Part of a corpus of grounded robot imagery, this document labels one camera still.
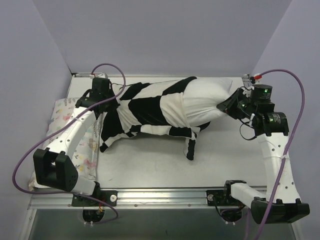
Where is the aluminium right side rail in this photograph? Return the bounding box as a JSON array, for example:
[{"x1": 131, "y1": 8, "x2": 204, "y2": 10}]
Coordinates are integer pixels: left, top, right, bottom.
[{"x1": 242, "y1": 74, "x2": 252, "y2": 88}]

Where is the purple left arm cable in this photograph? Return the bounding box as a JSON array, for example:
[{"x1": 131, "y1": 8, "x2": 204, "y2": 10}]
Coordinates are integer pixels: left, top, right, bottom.
[{"x1": 11, "y1": 63, "x2": 126, "y2": 223}]

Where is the aluminium rail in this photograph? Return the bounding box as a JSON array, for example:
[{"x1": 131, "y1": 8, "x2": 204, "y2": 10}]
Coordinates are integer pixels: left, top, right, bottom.
[
  {"x1": 242, "y1": 74, "x2": 252, "y2": 88},
  {"x1": 28, "y1": 187, "x2": 237, "y2": 210}
]

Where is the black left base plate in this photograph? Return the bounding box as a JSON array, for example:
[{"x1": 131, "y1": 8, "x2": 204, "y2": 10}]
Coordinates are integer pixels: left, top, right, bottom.
[{"x1": 71, "y1": 190, "x2": 118, "y2": 207}]

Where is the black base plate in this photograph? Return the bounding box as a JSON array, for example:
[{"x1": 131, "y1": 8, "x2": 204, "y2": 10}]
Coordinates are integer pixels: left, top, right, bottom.
[
  {"x1": 71, "y1": 190, "x2": 118, "y2": 207},
  {"x1": 206, "y1": 189, "x2": 244, "y2": 207}
]

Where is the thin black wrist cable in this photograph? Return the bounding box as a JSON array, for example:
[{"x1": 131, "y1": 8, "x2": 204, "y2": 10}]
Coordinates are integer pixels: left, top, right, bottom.
[{"x1": 239, "y1": 119, "x2": 258, "y2": 141}]

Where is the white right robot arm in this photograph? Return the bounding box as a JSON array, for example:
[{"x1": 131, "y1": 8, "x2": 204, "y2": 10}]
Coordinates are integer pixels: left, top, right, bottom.
[{"x1": 217, "y1": 84, "x2": 310, "y2": 224}]

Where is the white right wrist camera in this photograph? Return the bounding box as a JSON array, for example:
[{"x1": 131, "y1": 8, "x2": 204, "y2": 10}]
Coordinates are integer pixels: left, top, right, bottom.
[{"x1": 249, "y1": 74, "x2": 262, "y2": 85}]

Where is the white pillow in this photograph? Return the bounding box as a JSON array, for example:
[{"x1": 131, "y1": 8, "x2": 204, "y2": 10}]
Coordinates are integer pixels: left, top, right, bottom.
[{"x1": 183, "y1": 78, "x2": 233, "y2": 127}]

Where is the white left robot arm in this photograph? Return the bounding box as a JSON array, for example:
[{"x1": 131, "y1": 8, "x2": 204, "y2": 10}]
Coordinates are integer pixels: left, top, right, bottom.
[{"x1": 33, "y1": 77, "x2": 117, "y2": 206}]

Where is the black white checkered pillowcase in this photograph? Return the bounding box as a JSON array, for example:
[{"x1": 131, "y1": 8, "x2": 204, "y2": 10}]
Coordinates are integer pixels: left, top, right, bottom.
[{"x1": 99, "y1": 76, "x2": 209, "y2": 161}]

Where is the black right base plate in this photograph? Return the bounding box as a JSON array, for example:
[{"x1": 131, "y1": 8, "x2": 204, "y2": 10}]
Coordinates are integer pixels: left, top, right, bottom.
[{"x1": 206, "y1": 189, "x2": 244, "y2": 207}]

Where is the aluminium front rail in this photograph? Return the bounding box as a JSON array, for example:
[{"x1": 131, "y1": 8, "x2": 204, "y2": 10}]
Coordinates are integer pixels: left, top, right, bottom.
[{"x1": 28, "y1": 187, "x2": 237, "y2": 210}]

